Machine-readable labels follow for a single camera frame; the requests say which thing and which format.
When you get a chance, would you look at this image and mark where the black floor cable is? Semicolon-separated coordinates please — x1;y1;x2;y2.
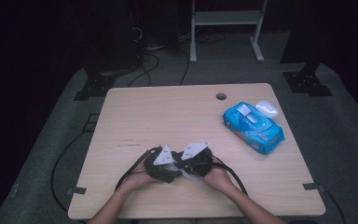
50;131;90;214
321;188;348;224
127;52;161;88
177;46;191;87

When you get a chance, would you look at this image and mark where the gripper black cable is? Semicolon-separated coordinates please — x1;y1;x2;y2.
213;155;249;196
115;147;162;192

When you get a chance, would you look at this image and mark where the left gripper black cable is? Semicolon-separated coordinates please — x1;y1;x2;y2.
115;147;162;192

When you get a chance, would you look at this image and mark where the blue wet wipes pack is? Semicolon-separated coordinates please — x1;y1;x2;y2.
222;101;285;156

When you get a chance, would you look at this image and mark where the person's right hand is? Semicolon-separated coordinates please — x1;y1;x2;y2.
202;169;234;195

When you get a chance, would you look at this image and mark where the white sticker flap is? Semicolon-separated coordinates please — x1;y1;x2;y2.
236;104;252;118

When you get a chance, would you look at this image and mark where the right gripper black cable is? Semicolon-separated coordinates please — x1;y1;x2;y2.
213;155;249;196

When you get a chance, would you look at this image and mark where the black stand base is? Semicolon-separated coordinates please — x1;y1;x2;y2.
282;60;334;97
73;63;117;102

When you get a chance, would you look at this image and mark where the white metal stand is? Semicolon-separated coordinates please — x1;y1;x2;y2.
189;0;269;64

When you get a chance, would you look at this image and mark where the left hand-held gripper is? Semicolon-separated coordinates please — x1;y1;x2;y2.
143;144;181;184

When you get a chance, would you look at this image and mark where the black metal frame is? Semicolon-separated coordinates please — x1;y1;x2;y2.
82;113;101;133

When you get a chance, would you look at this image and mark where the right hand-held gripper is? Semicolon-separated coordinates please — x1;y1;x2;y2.
180;142;214;176

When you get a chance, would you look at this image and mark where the white wet wipe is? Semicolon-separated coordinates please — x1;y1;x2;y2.
164;163;205;187

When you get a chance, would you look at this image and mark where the person's left hand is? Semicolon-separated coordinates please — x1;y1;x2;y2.
119;171;162;195

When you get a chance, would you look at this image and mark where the grey tape strip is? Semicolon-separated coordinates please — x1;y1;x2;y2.
302;182;325;192
66;186;88;196

